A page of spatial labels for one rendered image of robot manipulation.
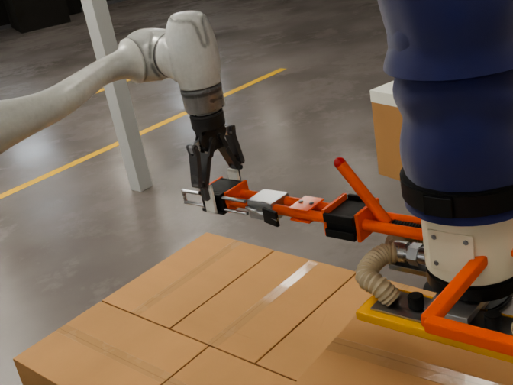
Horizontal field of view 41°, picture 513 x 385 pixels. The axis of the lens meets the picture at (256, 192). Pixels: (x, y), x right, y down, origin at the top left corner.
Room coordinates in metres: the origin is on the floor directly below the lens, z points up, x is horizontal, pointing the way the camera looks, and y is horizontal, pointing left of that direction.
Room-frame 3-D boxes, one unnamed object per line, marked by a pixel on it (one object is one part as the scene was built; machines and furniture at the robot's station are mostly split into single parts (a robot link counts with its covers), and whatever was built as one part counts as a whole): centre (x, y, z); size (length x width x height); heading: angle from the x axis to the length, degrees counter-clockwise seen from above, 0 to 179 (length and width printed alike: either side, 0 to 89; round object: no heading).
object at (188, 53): (1.46, 0.08, 1.61); 0.13 x 0.11 x 0.16; 37
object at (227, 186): (1.46, 0.07, 1.27); 0.08 x 0.07 x 0.05; 46
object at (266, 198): (1.36, -0.02, 1.26); 0.07 x 0.07 x 0.04; 46
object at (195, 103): (1.45, 0.08, 1.50); 0.09 x 0.09 x 0.06
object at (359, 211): (1.21, -0.18, 1.27); 0.10 x 0.08 x 0.06; 136
